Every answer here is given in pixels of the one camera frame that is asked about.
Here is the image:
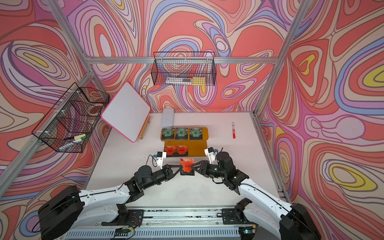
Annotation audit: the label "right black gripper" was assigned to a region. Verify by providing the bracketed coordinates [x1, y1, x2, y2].
[191, 160, 227, 178]

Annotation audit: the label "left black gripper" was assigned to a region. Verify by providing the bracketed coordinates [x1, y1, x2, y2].
[141, 165, 182, 191]

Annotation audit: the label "red tea bag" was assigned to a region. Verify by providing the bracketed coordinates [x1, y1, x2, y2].
[180, 158, 195, 176]
[176, 145, 188, 157]
[164, 146, 177, 158]

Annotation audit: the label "yellow wooden two-tier shelf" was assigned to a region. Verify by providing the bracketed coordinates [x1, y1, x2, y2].
[161, 127, 209, 157]

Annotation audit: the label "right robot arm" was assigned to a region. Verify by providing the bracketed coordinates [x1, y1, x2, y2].
[191, 152, 322, 240]

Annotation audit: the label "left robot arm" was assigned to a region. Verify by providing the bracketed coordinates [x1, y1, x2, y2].
[38, 165, 182, 240]

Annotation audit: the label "red marker pen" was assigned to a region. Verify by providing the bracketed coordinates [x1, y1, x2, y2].
[232, 122, 236, 139]

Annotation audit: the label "white plastic box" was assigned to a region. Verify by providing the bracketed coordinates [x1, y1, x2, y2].
[161, 108, 175, 128]

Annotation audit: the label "wooden easel stand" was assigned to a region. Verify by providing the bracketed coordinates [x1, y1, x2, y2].
[138, 116, 151, 140]

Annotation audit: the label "white board with pink edge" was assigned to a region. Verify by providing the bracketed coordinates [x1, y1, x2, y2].
[101, 83, 151, 143]

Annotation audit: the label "yellow sticky notes in basket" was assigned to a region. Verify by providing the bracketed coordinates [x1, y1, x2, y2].
[191, 77, 206, 86]

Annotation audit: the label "green yellow markers in basket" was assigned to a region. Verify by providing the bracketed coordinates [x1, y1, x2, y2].
[64, 134, 87, 142]

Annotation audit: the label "black wire basket back wall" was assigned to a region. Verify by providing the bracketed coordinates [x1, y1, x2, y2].
[151, 51, 217, 86]

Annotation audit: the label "black wire basket wall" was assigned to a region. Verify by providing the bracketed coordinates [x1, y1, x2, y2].
[151, 51, 217, 86]
[32, 83, 111, 153]

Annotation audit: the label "black wire basket left wall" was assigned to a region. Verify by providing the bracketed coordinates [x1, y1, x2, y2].
[32, 83, 111, 153]

